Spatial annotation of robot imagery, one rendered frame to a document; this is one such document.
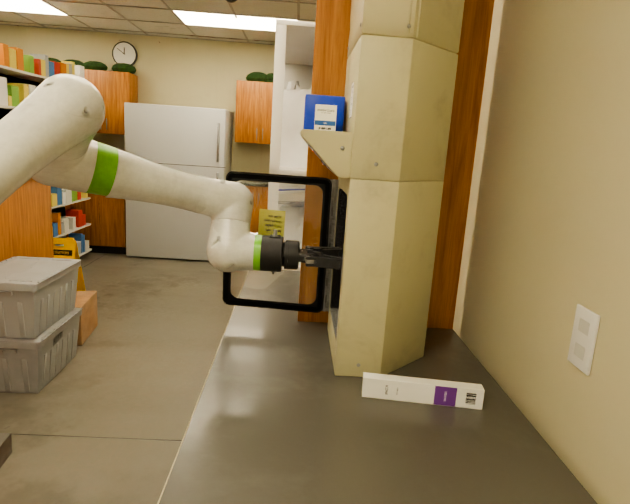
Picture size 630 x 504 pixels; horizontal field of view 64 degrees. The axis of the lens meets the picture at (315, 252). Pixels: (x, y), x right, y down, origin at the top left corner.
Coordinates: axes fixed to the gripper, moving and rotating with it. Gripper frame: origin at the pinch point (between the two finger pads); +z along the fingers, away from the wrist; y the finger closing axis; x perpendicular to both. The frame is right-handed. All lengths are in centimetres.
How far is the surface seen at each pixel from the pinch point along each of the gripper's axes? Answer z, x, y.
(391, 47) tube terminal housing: 0, -49, -15
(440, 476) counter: 9, 25, -52
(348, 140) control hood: -7.5, -29.6, -15.2
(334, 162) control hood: -10.2, -24.7, -15.2
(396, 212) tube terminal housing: 4.6, -14.6, -15.2
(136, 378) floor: -109, 121, 164
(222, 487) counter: -27, 26, -57
